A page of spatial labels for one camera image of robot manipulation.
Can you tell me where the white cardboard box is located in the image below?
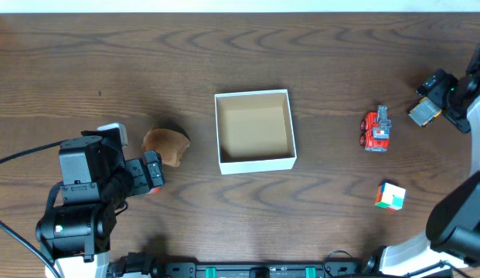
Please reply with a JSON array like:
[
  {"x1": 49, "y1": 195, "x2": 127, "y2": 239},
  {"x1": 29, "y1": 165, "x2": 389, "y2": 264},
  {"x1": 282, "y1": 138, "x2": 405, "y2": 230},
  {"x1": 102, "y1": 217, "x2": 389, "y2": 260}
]
[{"x1": 214, "y1": 89, "x2": 298, "y2": 175}]

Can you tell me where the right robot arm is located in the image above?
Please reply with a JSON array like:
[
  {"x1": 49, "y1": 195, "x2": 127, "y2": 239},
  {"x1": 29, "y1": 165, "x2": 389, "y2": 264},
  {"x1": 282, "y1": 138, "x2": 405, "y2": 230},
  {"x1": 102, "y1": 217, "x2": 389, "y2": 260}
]
[{"x1": 360, "y1": 43, "x2": 480, "y2": 277}]

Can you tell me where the multicoloured puzzle cube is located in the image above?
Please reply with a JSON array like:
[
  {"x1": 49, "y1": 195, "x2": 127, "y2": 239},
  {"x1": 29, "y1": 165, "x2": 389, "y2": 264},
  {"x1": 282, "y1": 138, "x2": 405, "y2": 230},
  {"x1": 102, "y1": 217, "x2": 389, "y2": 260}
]
[{"x1": 375, "y1": 182, "x2": 406, "y2": 211}]

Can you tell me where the right black cable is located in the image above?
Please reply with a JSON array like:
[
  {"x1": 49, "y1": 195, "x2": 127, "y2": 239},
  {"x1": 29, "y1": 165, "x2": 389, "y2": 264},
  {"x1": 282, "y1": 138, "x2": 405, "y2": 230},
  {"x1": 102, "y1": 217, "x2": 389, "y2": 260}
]
[{"x1": 322, "y1": 249, "x2": 359, "y2": 276}]

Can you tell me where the left black cable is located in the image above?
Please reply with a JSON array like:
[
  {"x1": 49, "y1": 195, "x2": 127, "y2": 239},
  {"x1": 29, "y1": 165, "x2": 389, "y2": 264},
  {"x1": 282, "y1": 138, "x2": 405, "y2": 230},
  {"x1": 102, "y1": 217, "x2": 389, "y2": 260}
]
[{"x1": 0, "y1": 141, "x2": 65, "y2": 278}]

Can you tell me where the red toy ball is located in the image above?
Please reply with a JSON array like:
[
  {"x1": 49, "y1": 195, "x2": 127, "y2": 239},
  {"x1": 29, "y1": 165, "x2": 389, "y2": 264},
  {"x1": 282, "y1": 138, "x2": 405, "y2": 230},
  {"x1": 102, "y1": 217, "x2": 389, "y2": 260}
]
[{"x1": 148, "y1": 187, "x2": 162, "y2": 194}]

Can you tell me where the yellow grey toy truck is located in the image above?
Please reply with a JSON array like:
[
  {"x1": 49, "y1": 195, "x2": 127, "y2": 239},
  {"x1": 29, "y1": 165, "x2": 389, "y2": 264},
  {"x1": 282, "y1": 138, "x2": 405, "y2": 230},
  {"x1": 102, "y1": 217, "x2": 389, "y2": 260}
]
[{"x1": 408, "y1": 97, "x2": 442, "y2": 127}]

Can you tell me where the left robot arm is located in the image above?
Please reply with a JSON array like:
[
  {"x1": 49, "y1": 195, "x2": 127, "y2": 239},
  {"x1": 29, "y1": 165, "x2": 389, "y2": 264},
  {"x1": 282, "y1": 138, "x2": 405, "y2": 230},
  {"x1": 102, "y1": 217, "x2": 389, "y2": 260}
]
[{"x1": 36, "y1": 124, "x2": 165, "y2": 277}]

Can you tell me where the brown plush toy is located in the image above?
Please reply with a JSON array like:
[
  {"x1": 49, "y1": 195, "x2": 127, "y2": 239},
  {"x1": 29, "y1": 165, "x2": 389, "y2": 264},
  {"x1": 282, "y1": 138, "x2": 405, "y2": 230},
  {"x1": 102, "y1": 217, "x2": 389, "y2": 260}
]
[{"x1": 141, "y1": 128, "x2": 190, "y2": 167}]

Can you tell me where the red toy fire truck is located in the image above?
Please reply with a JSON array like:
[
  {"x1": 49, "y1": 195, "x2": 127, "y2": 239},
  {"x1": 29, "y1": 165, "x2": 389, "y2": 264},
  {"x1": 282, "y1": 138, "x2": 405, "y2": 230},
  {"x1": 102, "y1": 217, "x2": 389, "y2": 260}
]
[{"x1": 359, "y1": 105, "x2": 392, "y2": 152}]

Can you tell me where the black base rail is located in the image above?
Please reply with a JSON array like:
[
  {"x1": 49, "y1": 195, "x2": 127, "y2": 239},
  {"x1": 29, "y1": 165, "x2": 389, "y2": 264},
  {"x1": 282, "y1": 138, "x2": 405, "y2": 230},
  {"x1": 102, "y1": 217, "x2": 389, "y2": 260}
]
[{"x1": 106, "y1": 253, "x2": 381, "y2": 278}]

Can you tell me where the black cable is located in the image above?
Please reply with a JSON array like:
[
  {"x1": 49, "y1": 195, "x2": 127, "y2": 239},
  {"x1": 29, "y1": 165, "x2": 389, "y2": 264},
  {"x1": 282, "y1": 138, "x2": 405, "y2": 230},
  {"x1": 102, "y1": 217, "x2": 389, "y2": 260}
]
[
  {"x1": 0, "y1": 141, "x2": 65, "y2": 278},
  {"x1": 322, "y1": 249, "x2": 359, "y2": 276}
]

